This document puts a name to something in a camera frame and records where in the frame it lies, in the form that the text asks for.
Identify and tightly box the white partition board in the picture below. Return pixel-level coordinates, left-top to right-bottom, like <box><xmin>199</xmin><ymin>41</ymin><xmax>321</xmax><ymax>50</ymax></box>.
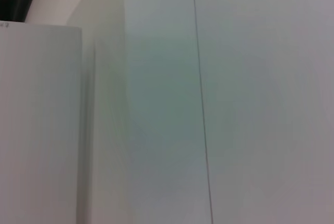
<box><xmin>0</xmin><ymin>21</ymin><xmax>83</xmax><ymax>224</ymax></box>

